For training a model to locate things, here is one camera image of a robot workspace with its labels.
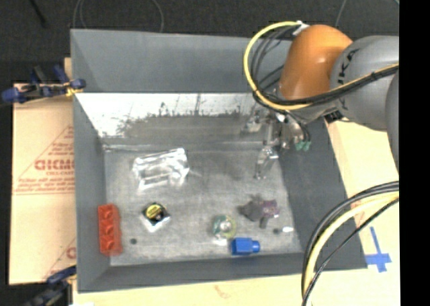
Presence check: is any red toy brick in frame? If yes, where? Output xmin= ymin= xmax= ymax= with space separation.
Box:
xmin=97 ymin=203 xmax=124 ymax=256

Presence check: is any brown cardboard board red print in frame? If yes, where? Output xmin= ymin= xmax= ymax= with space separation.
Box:
xmin=8 ymin=57 xmax=78 ymax=285

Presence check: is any yellow black reel white base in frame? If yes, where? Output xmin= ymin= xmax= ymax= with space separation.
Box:
xmin=139 ymin=201 xmax=172 ymax=233

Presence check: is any clear plastic box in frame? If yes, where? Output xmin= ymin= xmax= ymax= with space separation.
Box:
xmin=131 ymin=147 xmax=191 ymax=193

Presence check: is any green round toy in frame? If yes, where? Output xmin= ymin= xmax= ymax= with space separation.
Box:
xmin=210 ymin=214 xmax=237 ymax=247

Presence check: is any grey metal bin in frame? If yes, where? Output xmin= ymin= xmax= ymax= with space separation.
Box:
xmin=69 ymin=28 xmax=368 ymax=292

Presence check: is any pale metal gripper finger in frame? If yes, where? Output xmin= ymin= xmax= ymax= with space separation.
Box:
xmin=253 ymin=150 xmax=269 ymax=181
xmin=267 ymin=147 xmax=280 ymax=169

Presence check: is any blue toy block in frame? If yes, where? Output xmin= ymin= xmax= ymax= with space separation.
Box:
xmin=230 ymin=237 xmax=261 ymax=256

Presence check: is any grey and purple toy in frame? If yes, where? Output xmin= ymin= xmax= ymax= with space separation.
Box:
xmin=237 ymin=193 xmax=281 ymax=230

